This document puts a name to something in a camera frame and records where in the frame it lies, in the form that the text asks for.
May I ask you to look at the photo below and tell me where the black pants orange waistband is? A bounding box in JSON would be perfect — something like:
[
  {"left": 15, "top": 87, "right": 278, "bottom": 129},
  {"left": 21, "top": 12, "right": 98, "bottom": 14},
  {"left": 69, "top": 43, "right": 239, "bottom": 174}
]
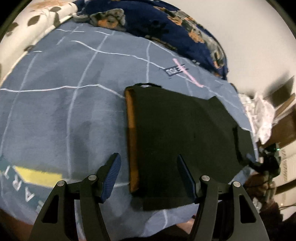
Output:
[{"left": 125, "top": 84, "right": 255, "bottom": 211}]

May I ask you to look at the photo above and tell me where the blue grid bed sheet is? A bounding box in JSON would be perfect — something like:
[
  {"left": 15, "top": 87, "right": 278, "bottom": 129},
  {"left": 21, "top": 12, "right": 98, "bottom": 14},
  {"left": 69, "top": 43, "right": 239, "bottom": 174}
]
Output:
[{"left": 1, "top": 21, "right": 251, "bottom": 240}]

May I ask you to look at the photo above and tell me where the white floral pillow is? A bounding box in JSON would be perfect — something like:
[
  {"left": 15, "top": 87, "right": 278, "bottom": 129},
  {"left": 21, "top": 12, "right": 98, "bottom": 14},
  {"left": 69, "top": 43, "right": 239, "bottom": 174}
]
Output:
[{"left": 1, "top": 1, "right": 78, "bottom": 83}]

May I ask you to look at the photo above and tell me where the navy floral blanket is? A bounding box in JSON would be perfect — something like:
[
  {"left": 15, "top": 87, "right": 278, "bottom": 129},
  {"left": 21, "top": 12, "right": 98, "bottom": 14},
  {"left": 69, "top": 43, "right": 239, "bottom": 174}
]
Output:
[{"left": 73, "top": 1, "right": 228, "bottom": 80}]

